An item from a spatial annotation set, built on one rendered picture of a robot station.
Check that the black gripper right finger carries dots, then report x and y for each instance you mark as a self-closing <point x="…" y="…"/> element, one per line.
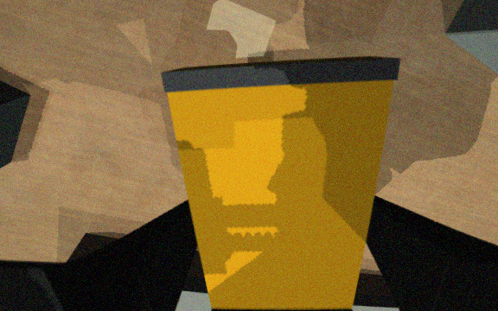
<point x="429" y="266"/>

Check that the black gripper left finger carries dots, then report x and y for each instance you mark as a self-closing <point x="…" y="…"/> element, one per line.
<point x="143" y="271"/>

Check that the grey floor panel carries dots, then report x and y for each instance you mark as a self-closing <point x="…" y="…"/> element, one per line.
<point x="372" y="293"/>

